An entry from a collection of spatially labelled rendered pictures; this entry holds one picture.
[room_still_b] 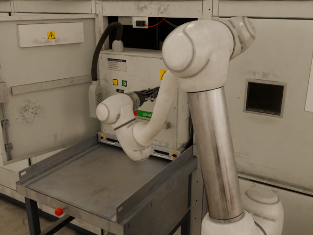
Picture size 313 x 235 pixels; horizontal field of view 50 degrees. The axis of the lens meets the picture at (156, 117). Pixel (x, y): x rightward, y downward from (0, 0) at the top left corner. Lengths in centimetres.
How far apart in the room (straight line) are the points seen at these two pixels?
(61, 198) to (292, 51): 116
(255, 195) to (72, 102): 123
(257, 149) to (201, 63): 93
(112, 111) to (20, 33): 71
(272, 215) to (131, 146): 57
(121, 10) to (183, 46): 112
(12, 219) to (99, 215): 170
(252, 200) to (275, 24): 76
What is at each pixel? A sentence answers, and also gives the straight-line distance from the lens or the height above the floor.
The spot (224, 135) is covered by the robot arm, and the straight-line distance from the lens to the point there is 91.
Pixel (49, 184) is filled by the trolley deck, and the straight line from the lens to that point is 165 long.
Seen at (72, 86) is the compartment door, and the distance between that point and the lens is 199.
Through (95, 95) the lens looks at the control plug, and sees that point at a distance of 179.
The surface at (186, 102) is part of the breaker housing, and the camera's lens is 173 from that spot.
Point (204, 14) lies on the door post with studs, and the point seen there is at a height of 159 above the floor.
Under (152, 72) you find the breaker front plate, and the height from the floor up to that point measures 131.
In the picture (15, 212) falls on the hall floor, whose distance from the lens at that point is 311.
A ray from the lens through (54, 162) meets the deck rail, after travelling 180.
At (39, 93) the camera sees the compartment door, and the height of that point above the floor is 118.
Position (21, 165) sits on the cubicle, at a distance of 289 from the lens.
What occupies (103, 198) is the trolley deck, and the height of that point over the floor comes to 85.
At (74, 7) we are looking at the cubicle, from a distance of 212.
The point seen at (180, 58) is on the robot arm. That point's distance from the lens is 82.
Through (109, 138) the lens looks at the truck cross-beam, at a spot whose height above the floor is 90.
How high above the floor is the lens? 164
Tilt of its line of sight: 19 degrees down
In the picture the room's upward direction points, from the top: straight up
